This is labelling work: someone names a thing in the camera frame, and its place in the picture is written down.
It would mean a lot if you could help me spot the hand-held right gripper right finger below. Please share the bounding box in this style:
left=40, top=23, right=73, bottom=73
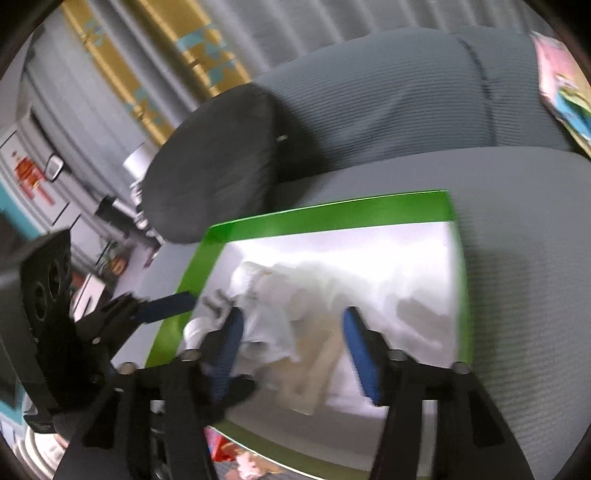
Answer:
left=344, top=307, right=536, bottom=480

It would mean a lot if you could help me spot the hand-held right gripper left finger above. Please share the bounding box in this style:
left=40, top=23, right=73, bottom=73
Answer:
left=55, top=307, right=257, bottom=480

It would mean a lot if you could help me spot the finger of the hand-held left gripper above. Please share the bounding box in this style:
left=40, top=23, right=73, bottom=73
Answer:
left=81, top=290, right=198, bottom=354

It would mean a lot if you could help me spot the beige wooden block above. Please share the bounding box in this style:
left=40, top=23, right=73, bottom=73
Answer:
left=279, top=318, right=354, bottom=416

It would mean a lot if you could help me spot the white plastic bottle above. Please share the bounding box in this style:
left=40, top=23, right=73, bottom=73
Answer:
left=230, top=261, right=303, bottom=326

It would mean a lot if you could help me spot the green cardboard box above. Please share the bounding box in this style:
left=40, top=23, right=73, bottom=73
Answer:
left=145, top=189, right=476, bottom=480

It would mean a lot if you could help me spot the orange packet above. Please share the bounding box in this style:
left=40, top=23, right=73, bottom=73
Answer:
left=207, top=428, right=243, bottom=463

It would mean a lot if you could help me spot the pink packet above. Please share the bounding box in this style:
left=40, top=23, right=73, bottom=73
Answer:
left=233, top=450, right=283, bottom=480

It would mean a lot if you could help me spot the white cup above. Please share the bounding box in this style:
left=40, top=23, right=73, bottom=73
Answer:
left=123, top=140, right=161, bottom=180

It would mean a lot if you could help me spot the dark grey cushion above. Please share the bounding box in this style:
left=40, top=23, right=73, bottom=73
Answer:
left=141, top=83, right=279, bottom=244

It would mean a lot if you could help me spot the white appliance with red label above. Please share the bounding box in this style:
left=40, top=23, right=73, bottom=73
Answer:
left=0, top=105, right=89, bottom=234

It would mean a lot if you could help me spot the grey sofa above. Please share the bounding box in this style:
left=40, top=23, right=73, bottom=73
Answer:
left=115, top=25, right=591, bottom=480

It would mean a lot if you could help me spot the gold patterned curtain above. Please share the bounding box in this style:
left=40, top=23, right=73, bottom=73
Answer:
left=62, top=0, right=252, bottom=144

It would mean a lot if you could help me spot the colourful cartoon print cloth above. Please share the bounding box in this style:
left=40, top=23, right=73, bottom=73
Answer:
left=531, top=30, right=591, bottom=158

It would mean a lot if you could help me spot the grey pleated curtain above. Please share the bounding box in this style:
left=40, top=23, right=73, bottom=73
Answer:
left=28, top=0, right=541, bottom=153

